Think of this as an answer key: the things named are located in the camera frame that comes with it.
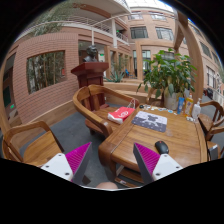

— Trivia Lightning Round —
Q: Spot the blue tube bottle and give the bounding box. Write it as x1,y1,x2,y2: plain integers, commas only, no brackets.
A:
177,97,184,114

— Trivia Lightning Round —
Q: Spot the wooden armchair behind table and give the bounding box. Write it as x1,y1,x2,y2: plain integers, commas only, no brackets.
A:
73,84,139,137

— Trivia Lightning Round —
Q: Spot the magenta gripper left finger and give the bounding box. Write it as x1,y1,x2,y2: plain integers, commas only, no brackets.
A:
42,142,92,185

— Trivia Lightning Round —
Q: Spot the grey patterned mouse pad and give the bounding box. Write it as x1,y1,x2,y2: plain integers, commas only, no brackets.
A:
132,111,167,132

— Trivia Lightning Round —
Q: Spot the black computer mouse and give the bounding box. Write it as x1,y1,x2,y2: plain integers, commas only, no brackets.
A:
155,141,169,154

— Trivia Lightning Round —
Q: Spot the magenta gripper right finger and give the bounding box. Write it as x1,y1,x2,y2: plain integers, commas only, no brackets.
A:
133,143,182,185

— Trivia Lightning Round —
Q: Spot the wooden armchair on left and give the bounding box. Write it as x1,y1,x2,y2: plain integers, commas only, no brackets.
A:
2,121,64,166

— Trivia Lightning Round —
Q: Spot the dark red wooden pedestal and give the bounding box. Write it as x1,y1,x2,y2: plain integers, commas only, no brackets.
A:
71,62,109,87

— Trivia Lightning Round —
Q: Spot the wooden armchair on right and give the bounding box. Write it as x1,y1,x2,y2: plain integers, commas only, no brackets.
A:
198,100,224,148

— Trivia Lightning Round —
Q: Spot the wooden table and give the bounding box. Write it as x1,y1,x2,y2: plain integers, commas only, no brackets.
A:
98,108,207,181

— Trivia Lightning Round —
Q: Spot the yellow bottle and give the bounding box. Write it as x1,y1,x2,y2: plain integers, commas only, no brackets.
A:
184,93,193,116

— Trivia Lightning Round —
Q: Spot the red and white bag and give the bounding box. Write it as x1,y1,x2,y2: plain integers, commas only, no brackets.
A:
108,107,135,124

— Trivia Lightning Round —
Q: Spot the dark bust statue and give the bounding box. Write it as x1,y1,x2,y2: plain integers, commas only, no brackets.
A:
83,45,97,62

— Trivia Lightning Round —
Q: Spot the green potted plant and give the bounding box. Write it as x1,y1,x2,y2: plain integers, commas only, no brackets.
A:
138,48,197,110

